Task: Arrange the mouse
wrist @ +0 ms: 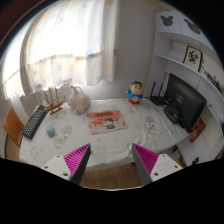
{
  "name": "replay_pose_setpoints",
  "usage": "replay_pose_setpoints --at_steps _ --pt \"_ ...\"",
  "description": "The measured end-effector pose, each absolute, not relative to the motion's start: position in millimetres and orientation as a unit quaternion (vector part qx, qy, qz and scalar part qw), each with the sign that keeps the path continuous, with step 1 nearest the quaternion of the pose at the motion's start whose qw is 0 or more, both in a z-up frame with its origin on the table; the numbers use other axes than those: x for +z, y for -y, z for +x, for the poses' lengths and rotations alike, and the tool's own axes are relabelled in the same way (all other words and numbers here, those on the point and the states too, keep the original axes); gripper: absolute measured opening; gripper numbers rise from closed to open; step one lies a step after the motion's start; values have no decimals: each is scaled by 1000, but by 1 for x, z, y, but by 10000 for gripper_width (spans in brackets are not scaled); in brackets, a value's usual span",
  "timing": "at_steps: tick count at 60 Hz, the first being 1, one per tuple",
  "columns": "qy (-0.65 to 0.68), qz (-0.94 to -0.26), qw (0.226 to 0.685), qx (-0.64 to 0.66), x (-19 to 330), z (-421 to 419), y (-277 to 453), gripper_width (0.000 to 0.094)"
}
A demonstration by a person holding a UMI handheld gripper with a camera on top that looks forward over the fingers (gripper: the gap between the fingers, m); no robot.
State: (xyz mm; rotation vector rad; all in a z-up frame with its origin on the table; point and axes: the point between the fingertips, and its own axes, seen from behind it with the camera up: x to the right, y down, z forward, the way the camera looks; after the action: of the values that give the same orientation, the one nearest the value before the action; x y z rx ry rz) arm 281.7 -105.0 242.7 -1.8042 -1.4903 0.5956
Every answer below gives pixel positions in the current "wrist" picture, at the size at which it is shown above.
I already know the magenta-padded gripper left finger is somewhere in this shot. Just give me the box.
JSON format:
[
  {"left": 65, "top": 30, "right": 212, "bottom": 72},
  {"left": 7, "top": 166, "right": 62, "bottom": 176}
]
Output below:
[{"left": 42, "top": 144, "right": 91, "bottom": 185}]

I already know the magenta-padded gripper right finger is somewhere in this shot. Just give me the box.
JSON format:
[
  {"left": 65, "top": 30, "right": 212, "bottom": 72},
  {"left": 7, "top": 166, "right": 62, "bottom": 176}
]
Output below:
[{"left": 132, "top": 143, "right": 182, "bottom": 185}]

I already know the white patterned tablecloth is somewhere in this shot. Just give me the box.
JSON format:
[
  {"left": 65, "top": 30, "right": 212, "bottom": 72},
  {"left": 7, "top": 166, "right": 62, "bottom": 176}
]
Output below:
[{"left": 19, "top": 99, "right": 188, "bottom": 170}]

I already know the black computer keyboard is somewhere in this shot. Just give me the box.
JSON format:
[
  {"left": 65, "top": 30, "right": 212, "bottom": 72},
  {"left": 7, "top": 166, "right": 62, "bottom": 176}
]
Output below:
[{"left": 22, "top": 105, "right": 47, "bottom": 140}]

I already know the red booklet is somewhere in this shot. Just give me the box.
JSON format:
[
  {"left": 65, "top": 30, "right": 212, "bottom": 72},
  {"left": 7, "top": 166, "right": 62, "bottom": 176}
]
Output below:
[{"left": 189, "top": 119, "right": 206, "bottom": 143}]

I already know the wooden model sailing ship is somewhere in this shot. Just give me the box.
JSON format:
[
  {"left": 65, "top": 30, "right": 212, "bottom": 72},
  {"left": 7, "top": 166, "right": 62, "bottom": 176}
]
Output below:
[{"left": 44, "top": 87, "right": 64, "bottom": 115}]

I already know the black wifi router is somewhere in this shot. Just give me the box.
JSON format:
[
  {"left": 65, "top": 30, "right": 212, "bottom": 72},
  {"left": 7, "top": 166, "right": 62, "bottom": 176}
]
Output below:
[{"left": 149, "top": 82, "right": 168, "bottom": 105}]

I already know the black computer monitor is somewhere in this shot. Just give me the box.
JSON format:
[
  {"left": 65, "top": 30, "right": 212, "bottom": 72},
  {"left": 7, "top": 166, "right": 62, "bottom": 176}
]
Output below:
[{"left": 164, "top": 74, "right": 207, "bottom": 133}]

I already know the orange wooden chair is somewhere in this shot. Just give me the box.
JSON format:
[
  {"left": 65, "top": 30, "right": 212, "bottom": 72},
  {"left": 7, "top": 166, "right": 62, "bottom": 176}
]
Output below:
[{"left": 2, "top": 107, "right": 24, "bottom": 161}]

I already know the cartoon boy figurine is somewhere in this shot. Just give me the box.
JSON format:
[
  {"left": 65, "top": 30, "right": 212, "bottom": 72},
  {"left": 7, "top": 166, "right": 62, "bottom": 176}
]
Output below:
[{"left": 126, "top": 81, "right": 143, "bottom": 105}]

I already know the white radiator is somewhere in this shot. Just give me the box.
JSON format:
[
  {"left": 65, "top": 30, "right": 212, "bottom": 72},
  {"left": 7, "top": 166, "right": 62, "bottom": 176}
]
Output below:
[{"left": 20, "top": 91, "right": 47, "bottom": 117}]

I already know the framed calligraphy picture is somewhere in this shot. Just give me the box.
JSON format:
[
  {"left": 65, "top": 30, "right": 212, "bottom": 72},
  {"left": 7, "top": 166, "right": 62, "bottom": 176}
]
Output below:
[{"left": 183, "top": 46, "right": 203, "bottom": 72}]

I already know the white sheer star curtain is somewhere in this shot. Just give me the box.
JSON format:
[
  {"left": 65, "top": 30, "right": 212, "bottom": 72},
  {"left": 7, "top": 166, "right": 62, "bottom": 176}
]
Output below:
[{"left": 0, "top": 0, "right": 120, "bottom": 99}]

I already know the white wall shelf unit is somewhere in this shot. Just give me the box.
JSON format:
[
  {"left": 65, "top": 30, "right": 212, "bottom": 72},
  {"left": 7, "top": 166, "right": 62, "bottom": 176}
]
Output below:
[{"left": 145, "top": 11, "right": 224, "bottom": 165}]

